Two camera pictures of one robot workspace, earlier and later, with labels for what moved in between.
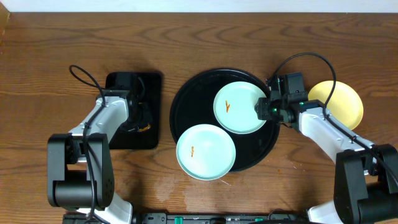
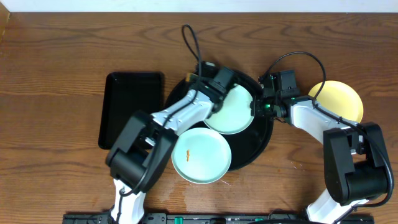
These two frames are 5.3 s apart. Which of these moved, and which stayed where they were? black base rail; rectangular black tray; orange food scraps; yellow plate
Moved: orange food scraps
Stayed: rectangular black tray; yellow plate; black base rail
